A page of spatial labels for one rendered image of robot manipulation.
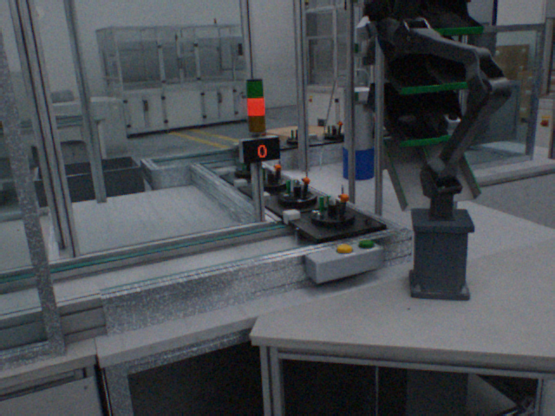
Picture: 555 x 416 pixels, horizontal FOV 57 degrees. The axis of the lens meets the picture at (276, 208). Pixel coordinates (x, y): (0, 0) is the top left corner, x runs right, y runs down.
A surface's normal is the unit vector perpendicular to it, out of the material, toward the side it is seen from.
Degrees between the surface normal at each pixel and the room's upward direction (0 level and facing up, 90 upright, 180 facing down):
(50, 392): 90
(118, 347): 0
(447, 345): 0
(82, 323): 90
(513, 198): 90
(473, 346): 0
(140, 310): 90
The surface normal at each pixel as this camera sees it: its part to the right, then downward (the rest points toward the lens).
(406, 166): 0.13, -0.48
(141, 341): -0.05, -0.95
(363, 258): 0.40, 0.25
